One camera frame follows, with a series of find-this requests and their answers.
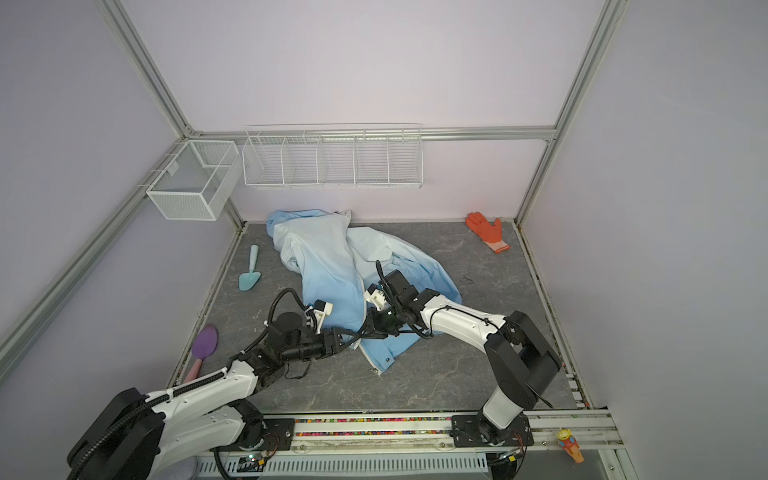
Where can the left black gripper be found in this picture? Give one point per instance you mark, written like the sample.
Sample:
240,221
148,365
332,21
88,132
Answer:
330,341

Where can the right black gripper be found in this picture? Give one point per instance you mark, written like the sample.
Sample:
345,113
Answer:
374,322

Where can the light blue jacket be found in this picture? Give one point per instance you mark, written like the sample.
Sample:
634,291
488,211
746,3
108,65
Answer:
337,261

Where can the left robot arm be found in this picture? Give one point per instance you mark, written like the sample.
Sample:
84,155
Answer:
138,435

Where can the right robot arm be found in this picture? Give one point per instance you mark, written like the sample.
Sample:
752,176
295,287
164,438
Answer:
522,360

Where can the mint green trowel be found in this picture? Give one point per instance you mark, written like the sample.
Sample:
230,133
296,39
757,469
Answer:
249,279

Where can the purple pink brush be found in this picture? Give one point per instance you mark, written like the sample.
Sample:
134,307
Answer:
203,347

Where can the orange red glove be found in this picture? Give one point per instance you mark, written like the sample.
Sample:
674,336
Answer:
491,233

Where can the white slotted vent strip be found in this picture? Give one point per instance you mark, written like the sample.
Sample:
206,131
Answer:
338,466

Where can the green circuit board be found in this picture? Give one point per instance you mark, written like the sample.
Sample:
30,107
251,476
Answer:
250,464

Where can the white mesh box basket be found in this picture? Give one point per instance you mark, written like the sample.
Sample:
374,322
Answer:
197,181

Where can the orange yellow toy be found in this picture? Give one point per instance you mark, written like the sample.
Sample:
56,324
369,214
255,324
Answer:
568,443

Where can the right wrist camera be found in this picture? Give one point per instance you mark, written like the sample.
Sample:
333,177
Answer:
375,296

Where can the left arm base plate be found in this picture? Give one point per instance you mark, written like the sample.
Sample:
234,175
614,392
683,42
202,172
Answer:
270,434

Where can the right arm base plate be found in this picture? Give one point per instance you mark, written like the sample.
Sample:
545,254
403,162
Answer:
474,431

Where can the white wire shelf basket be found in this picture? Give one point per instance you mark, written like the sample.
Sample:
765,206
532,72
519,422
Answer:
325,155

